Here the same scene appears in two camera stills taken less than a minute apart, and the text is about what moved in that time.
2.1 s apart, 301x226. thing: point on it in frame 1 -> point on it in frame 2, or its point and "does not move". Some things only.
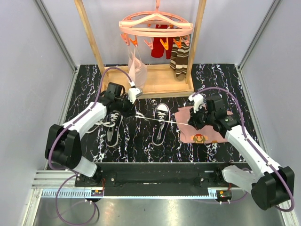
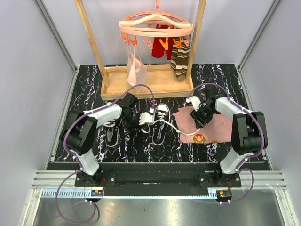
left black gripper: [131, 109] -> [135, 126]
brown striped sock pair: [179, 59] does not move
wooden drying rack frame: [160, 80] does not move
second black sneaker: [114, 123] does not move
